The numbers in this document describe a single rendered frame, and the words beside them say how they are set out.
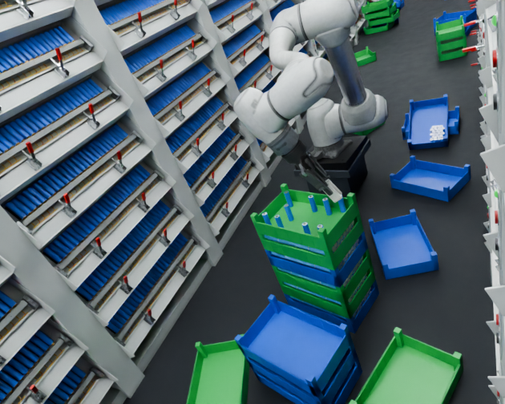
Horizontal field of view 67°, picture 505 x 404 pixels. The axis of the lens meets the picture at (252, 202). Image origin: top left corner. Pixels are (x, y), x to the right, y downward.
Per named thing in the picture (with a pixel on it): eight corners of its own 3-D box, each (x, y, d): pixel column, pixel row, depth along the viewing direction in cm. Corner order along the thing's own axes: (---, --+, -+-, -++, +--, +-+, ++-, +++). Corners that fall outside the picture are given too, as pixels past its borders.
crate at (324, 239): (256, 233, 136) (249, 216, 132) (288, 199, 147) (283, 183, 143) (328, 252, 116) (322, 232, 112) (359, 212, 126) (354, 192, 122)
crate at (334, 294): (276, 279, 148) (271, 264, 144) (305, 245, 159) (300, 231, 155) (345, 304, 128) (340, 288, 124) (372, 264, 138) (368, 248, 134)
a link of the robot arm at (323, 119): (315, 137, 212) (304, 99, 202) (348, 130, 204) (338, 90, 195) (310, 150, 199) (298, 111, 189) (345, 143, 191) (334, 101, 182)
